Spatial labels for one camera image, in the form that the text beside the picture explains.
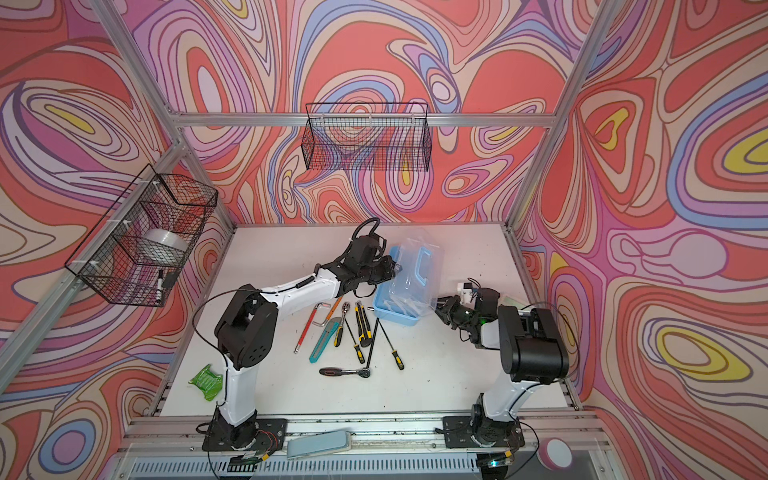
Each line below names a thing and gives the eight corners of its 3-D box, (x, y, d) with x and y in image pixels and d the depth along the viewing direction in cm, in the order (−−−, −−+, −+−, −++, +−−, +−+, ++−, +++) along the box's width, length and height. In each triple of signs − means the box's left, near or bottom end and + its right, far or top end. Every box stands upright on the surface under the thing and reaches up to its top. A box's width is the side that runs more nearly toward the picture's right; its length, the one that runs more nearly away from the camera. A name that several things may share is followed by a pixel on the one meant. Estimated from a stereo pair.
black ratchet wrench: (320, 376, 85) (318, 374, 83) (321, 369, 86) (320, 366, 85) (370, 378, 84) (369, 376, 83) (370, 370, 86) (370, 368, 84)
